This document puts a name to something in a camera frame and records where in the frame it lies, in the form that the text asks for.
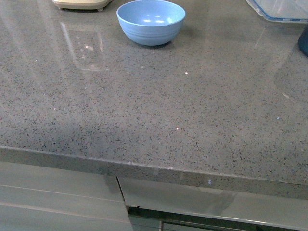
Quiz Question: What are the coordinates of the blue bowl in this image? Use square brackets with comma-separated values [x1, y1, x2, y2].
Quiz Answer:
[116, 0, 186, 46]

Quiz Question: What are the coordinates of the clear plastic food container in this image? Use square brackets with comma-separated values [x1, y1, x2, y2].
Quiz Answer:
[246, 0, 308, 23]

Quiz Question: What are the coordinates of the grey cabinet drawer front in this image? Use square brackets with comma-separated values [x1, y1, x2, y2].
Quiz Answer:
[0, 162, 132, 231]

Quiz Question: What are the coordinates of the cream toaster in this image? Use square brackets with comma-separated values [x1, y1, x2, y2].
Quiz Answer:
[52, 0, 112, 12]

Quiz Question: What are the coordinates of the grey cabinet door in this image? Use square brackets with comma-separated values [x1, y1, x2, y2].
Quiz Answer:
[118, 178, 308, 231]

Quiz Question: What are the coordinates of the dark blue saucepan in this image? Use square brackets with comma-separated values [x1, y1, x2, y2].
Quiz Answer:
[298, 26, 308, 57]

